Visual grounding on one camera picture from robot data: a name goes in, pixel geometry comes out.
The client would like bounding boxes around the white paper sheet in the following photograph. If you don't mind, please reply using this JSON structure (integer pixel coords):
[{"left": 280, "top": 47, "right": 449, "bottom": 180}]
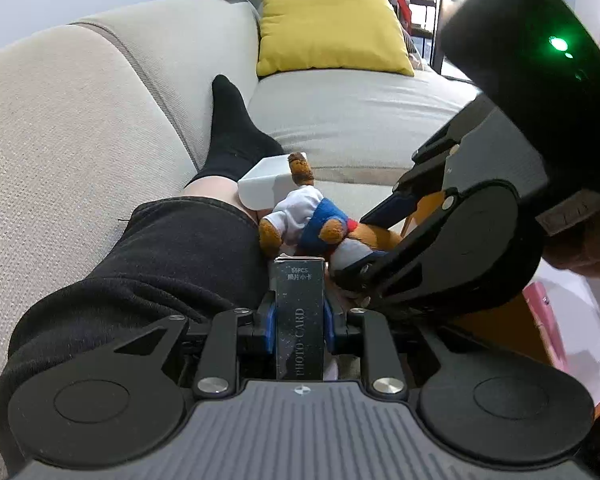
[{"left": 535, "top": 260, "right": 600, "bottom": 406}]

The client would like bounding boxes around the black metal rack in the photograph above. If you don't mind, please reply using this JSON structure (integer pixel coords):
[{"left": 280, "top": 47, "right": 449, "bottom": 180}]
[{"left": 410, "top": 0, "right": 453, "bottom": 68}]

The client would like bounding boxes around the red cloth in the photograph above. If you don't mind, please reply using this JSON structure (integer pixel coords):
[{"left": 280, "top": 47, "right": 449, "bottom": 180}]
[{"left": 390, "top": 0, "right": 414, "bottom": 27}]

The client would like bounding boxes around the orange wooden desk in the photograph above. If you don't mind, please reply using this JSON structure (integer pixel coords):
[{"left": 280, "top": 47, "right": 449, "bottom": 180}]
[{"left": 400, "top": 192, "right": 556, "bottom": 366}]

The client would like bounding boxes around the beige fabric sofa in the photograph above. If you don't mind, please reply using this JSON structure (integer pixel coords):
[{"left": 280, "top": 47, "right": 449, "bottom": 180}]
[{"left": 0, "top": 0, "right": 486, "bottom": 480}]

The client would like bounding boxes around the white power bank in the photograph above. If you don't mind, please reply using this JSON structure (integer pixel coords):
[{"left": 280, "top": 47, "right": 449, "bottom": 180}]
[{"left": 237, "top": 156, "right": 306, "bottom": 211}]

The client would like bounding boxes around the brown plush bear toy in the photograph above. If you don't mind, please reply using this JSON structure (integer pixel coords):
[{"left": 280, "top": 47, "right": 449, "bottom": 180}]
[{"left": 258, "top": 152, "right": 403, "bottom": 286}]

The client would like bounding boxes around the black card box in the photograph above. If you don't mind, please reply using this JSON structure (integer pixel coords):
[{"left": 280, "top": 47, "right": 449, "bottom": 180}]
[{"left": 271, "top": 255, "right": 327, "bottom": 382}]

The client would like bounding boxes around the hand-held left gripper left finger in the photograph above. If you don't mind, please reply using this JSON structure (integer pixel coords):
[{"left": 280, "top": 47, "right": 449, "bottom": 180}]
[{"left": 114, "top": 290, "right": 277, "bottom": 401}]

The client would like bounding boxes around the person's bare leg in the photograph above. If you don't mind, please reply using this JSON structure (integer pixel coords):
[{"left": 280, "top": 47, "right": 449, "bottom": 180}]
[{"left": 182, "top": 175, "right": 258, "bottom": 223}]

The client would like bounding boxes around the person's right hand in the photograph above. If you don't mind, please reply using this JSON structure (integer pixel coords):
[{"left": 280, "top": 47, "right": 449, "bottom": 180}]
[{"left": 545, "top": 205, "right": 600, "bottom": 277}]

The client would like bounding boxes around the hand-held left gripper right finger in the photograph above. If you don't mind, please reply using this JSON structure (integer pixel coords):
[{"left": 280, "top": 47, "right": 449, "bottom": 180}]
[{"left": 322, "top": 292, "right": 481, "bottom": 402}]

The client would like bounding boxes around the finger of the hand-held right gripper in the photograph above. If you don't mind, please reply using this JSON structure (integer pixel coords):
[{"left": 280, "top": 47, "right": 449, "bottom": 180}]
[
  {"left": 330, "top": 187, "right": 458, "bottom": 296},
  {"left": 359, "top": 102, "right": 491, "bottom": 233}
]

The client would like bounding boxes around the yellow pillow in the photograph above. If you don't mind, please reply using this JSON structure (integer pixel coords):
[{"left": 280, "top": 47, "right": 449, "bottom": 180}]
[{"left": 256, "top": 0, "right": 416, "bottom": 78}]

